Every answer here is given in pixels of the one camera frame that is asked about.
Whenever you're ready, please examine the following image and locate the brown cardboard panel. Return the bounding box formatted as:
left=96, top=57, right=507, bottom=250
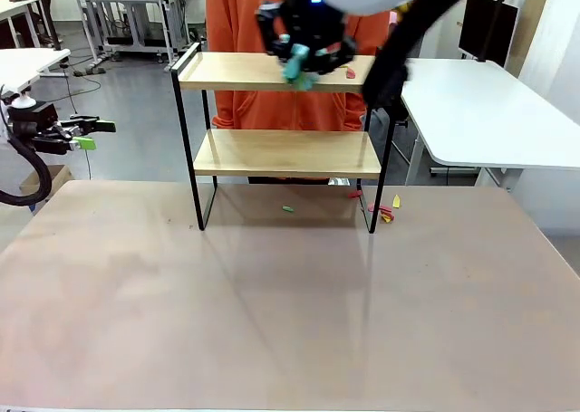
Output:
left=516, top=0, right=550, bottom=81

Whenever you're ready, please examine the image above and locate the white table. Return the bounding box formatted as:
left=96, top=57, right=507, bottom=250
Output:
left=401, top=57, right=580, bottom=191

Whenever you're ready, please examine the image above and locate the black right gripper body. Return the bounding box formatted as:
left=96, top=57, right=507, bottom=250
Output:
left=283, top=0, right=348, bottom=51

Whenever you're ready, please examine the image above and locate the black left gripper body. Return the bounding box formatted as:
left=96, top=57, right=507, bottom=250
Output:
left=8, top=101, right=70, bottom=156

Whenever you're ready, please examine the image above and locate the teal microfibre duster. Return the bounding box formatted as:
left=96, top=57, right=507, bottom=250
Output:
left=282, top=43, right=317, bottom=92

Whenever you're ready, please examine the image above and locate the wooden two-tier black-frame shelf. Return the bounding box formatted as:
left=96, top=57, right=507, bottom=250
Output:
left=170, top=42, right=396, bottom=235

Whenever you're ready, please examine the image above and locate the black pole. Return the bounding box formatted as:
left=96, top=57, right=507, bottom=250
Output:
left=34, top=0, right=63, bottom=52

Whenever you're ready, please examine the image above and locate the cardboard box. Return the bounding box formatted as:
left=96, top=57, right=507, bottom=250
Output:
left=18, top=164, right=76, bottom=205

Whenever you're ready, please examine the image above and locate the white desk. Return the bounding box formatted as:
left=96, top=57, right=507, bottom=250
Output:
left=0, top=48, right=73, bottom=94

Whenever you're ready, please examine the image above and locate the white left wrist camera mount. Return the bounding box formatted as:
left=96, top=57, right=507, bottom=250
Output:
left=7, top=92, right=36, bottom=112

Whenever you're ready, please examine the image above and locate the black monitor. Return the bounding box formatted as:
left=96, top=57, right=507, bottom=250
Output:
left=458, top=0, right=520, bottom=69

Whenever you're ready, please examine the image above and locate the person in orange jacket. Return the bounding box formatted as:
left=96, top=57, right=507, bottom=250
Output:
left=206, top=0, right=393, bottom=182

